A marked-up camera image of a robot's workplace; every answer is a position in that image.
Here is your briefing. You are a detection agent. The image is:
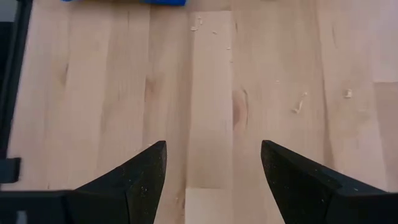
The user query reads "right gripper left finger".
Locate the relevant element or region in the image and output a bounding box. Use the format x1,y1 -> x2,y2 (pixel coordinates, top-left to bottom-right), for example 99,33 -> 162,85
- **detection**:
0,140 -> 168,224

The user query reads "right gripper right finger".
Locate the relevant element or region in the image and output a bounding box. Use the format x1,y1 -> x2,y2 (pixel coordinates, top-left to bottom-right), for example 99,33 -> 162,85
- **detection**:
260,139 -> 398,224

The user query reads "blue Maruchan noodle pack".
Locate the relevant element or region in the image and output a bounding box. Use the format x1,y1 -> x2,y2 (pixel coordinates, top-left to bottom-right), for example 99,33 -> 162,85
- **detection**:
60,0 -> 187,6

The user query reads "black metal table frame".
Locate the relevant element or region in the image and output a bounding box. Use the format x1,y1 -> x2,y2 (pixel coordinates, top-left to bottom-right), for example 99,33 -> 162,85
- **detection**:
0,0 -> 34,190

